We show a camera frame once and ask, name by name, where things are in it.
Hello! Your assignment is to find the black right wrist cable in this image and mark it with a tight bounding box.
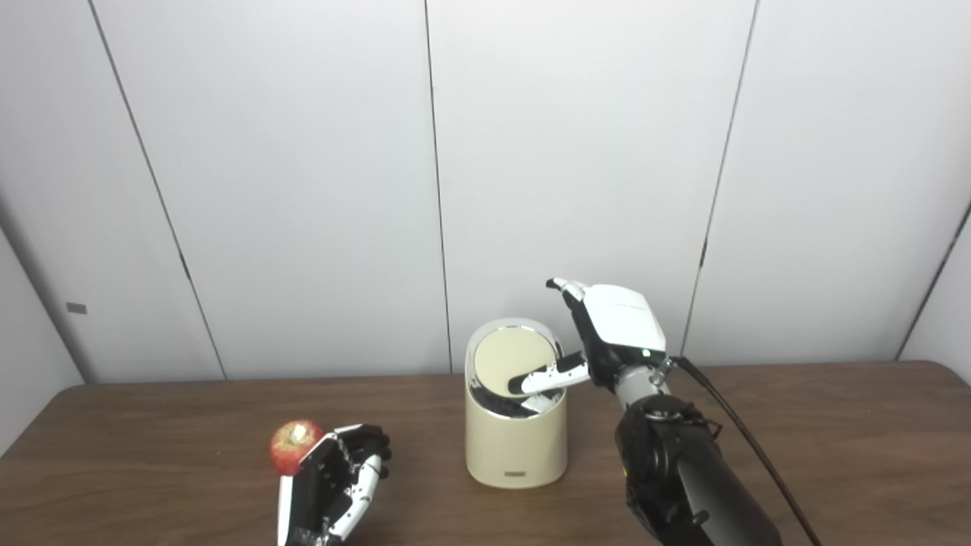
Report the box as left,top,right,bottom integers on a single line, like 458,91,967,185
670,355,825,546

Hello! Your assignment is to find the red apple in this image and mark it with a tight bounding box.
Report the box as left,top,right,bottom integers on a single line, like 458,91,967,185
270,420,325,477

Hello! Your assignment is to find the cream round bin lid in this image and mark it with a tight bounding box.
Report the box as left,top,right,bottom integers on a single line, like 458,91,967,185
473,328,561,395

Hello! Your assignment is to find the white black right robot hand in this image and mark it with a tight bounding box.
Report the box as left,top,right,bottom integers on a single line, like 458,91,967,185
507,278,668,397

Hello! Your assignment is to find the cream-colored bin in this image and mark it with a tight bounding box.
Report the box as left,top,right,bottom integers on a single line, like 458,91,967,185
464,318,568,490

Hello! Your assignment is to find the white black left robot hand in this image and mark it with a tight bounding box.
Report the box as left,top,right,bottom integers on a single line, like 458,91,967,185
277,425,393,546

